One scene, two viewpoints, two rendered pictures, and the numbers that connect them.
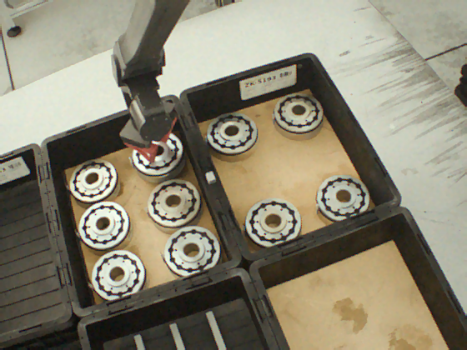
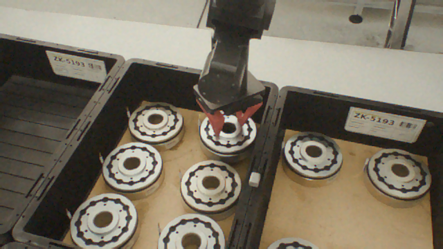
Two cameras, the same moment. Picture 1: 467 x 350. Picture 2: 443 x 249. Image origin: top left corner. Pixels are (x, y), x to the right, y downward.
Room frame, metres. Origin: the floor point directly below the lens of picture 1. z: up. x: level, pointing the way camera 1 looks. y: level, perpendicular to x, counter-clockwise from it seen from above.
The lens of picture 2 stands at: (0.22, -0.09, 1.46)
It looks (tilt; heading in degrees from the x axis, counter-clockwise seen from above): 48 degrees down; 28
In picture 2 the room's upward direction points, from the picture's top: straight up
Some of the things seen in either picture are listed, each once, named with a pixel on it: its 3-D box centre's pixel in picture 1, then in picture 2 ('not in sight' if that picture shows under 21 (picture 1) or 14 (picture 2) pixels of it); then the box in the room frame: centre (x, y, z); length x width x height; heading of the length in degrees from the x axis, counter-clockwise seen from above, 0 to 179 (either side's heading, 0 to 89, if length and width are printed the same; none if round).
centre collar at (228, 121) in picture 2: (157, 151); (228, 128); (0.67, 0.14, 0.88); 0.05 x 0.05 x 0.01
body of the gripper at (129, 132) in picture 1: (145, 112); (229, 78); (0.68, 0.14, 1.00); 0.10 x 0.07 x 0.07; 147
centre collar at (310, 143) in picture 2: (231, 131); (313, 151); (0.71, -0.01, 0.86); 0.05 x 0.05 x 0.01
